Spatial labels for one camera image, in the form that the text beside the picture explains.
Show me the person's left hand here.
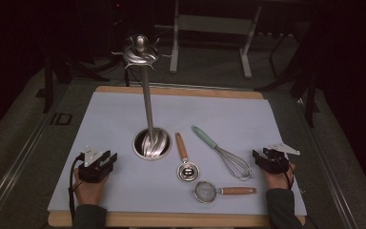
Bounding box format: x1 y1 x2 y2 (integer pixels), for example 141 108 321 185
72 173 110 206

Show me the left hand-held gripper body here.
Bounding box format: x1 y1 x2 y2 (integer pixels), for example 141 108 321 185
77 145 114 184

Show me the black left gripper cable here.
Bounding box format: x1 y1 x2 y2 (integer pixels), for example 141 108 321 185
68 152 86 225

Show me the white paper table sheet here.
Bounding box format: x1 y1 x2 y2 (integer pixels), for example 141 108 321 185
47 91 308 217

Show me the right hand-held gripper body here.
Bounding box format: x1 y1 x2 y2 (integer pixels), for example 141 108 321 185
261 141 301 176

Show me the grey metal frame stand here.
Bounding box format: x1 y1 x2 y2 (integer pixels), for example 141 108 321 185
169 0 263 80

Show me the green handled wire whisk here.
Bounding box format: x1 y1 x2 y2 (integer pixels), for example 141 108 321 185
191 125 255 182

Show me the wooden handled mesh strainer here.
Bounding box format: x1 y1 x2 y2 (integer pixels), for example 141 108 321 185
193 180 257 204

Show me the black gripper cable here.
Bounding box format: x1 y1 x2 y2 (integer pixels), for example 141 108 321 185
68 152 86 225
283 162 295 192

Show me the person's right hand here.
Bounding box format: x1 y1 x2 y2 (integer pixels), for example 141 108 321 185
261 162 296 191

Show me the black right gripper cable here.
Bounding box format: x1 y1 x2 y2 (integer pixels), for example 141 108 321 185
283 162 295 192

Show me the wooden handled steel egg separator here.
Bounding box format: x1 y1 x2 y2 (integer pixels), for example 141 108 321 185
174 132 201 183

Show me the steel utensil rack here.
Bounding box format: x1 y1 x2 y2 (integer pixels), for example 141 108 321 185
111 33 173 161

